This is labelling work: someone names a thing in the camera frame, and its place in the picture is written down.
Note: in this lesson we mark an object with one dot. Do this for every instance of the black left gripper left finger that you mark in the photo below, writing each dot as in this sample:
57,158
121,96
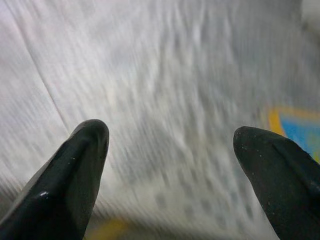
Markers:
50,200

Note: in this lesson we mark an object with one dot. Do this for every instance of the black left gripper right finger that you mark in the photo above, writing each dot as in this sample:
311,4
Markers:
287,190

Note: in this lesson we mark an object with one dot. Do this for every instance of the yellow blue children's picture book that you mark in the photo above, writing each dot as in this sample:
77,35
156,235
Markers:
300,125

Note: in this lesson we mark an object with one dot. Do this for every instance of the white quilted mattress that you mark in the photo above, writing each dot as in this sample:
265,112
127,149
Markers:
150,75

